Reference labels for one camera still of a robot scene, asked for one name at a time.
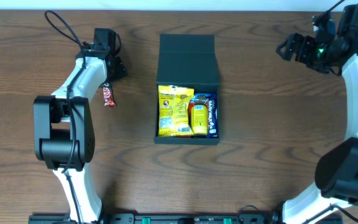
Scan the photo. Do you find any red green KitKat bar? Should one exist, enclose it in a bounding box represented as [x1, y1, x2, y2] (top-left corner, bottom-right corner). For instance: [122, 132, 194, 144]
[102, 83, 117, 107]

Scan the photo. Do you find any dark green box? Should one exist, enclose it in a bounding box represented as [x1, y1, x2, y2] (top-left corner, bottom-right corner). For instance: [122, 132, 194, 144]
[153, 33, 220, 146]

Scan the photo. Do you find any blue Dairy Milk bar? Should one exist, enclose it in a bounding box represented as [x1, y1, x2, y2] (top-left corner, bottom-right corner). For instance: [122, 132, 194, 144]
[205, 93, 219, 138]

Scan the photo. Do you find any yellow snack packet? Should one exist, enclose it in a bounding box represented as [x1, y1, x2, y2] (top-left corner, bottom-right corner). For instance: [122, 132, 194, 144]
[158, 85, 195, 138]

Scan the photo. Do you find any blue Oreo cookie pack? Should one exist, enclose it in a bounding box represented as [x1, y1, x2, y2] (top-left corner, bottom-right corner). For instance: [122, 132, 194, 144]
[190, 93, 211, 105]

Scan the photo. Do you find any yellow cylindrical container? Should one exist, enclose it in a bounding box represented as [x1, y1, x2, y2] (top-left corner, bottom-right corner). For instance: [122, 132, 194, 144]
[191, 105, 208, 136]

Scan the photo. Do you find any red Hacks candy bag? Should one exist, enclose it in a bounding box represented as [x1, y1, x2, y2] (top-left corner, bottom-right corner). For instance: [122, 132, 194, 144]
[188, 101, 195, 118]

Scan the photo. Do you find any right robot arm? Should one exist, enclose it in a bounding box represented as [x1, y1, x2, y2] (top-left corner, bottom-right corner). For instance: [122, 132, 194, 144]
[267, 4, 358, 223]

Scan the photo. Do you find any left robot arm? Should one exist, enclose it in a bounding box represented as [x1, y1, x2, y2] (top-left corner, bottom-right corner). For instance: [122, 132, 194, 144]
[29, 28, 127, 223]

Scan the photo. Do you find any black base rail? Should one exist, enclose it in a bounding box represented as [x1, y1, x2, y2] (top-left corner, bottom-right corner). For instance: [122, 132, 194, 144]
[28, 212, 344, 224]

